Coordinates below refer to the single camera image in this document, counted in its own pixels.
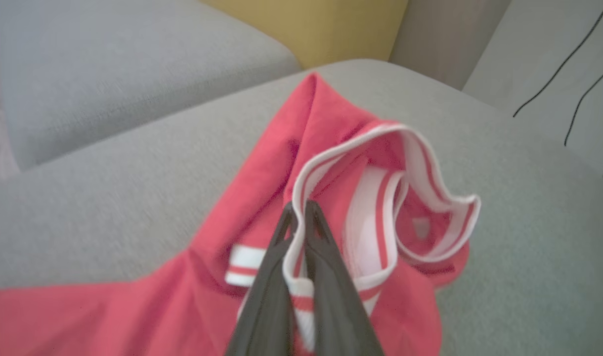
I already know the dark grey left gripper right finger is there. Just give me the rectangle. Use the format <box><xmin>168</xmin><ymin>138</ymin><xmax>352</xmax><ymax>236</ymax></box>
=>
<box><xmin>304</xmin><ymin>200</ymin><xmax>384</xmax><ymax>356</ymax></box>

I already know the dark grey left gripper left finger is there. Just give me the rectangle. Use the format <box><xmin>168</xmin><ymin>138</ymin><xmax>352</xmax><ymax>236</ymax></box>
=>
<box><xmin>226</xmin><ymin>202</ymin><xmax>299</xmax><ymax>356</ymax></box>

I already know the red basketball jersey white trim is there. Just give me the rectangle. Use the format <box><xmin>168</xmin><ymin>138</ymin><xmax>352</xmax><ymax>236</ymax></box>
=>
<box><xmin>0</xmin><ymin>72</ymin><xmax>481</xmax><ymax>356</ymax></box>

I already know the grey sofa seat cushion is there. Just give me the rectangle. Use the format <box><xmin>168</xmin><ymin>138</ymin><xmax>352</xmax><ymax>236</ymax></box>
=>
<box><xmin>0</xmin><ymin>59</ymin><xmax>603</xmax><ymax>356</ymax></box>

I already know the yellow upholstered block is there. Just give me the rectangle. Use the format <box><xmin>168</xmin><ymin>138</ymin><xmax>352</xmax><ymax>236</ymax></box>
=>
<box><xmin>200</xmin><ymin>0</ymin><xmax>410</xmax><ymax>70</ymax></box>

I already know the beige panel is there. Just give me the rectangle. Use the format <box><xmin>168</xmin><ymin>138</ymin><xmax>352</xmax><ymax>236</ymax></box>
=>
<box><xmin>389</xmin><ymin>0</ymin><xmax>511</xmax><ymax>90</ymax></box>

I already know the thin black wall cable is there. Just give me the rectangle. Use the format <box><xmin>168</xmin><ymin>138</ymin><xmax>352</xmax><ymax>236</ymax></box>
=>
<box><xmin>512</xmin><ymin>0</ymin><xmax>603</xmax><ymax>118</ymax></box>
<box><xmin>563</xmin><ymin>60</ymin><xmax>603</xmax><ymax>147</ymax></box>

